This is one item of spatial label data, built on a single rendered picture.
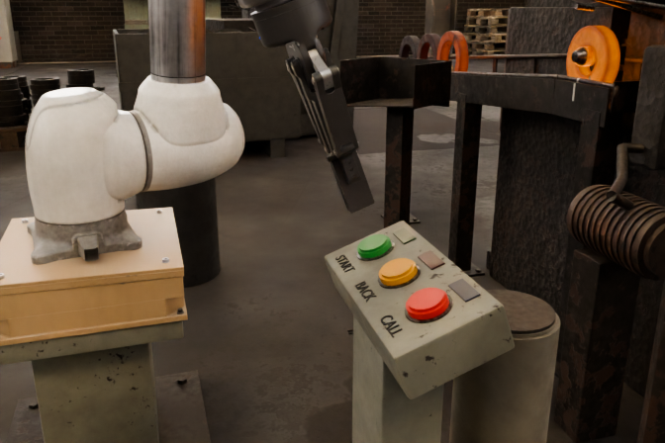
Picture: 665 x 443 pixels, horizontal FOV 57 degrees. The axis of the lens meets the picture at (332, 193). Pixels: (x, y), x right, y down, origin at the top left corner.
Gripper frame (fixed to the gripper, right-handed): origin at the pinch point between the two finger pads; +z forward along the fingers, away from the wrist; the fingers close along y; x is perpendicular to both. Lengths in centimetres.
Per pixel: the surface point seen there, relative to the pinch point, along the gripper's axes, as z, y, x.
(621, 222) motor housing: 37, 23, -48
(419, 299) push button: 8.2, -14.7, 0.7
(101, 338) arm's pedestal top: 22, 37, 43
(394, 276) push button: 8.2, -9.0, 1.0
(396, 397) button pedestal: 18.9, -12.5, 5.7
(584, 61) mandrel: 19, 59, -71
